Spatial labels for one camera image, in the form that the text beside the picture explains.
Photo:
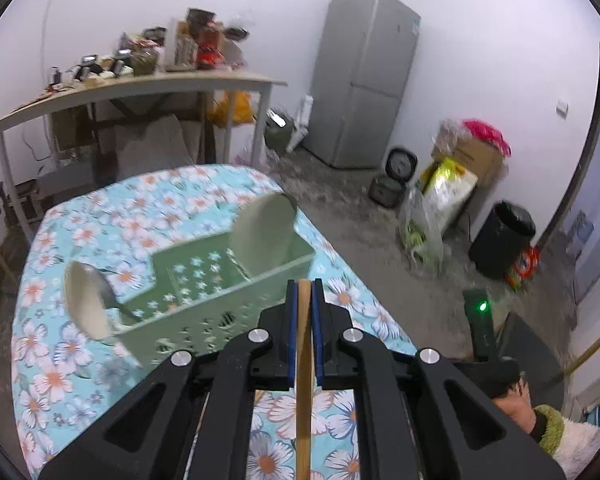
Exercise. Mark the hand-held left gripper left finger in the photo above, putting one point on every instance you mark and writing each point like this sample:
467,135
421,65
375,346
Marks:
292,330

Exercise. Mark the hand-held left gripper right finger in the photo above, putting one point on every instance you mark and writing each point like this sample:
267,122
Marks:
317,330

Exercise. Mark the single bamboo chopstick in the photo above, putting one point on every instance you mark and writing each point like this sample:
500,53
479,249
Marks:
304,360

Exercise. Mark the white rice paddle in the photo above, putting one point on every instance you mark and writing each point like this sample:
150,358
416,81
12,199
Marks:
262,235

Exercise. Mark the green utensil holder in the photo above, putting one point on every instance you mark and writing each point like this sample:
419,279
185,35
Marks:
190,285

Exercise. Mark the pale green soup ladle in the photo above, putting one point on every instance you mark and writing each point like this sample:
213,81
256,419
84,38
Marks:
82,305

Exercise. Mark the person's right forearm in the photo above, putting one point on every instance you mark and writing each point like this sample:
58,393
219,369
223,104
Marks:
575,445

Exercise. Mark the person's right hand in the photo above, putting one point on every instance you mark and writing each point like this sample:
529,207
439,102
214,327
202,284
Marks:
517,407

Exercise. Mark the orange packet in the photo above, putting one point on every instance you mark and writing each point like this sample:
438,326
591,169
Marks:
522,270

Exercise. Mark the black trash bin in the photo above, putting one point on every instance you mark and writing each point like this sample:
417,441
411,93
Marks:
500,245

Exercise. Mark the clear bag of vegetables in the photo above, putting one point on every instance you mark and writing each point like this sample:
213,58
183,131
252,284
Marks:
420,240

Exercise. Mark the plain wooden chair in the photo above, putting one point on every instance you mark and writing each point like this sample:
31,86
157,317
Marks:
592,344

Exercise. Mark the yellow green sack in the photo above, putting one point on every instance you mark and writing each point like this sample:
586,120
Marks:
447,185

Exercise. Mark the black rice cooker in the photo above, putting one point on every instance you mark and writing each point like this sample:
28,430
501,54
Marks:
387,192

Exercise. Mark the dark green pot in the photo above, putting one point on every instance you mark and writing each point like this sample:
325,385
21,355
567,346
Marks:
280,135

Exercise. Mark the blue floral blanket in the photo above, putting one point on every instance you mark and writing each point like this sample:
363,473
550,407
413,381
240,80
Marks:
130,220

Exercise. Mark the pink bundle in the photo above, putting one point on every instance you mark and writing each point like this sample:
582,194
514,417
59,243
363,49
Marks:
487,132

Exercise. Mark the white plastic container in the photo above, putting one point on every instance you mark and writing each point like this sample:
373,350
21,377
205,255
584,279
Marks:
302,115

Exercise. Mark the yellow plastic bag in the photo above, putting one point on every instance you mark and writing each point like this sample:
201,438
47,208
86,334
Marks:
237,107

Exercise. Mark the white sack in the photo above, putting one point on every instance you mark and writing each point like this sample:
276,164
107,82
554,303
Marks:
155,142

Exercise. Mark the silver refrigerator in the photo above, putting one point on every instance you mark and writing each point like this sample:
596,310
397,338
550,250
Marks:
360,80

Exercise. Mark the grey desk wooden top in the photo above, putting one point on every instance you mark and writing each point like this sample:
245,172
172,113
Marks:
190,80

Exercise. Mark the red bottle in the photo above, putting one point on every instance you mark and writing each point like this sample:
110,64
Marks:
211,52

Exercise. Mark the small brown cardboard box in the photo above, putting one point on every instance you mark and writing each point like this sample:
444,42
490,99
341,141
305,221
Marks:
70,127

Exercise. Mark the glass jar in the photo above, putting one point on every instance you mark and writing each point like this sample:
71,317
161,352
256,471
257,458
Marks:
146,62

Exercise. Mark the white wall switch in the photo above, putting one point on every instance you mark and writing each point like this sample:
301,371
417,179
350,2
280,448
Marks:
562,109

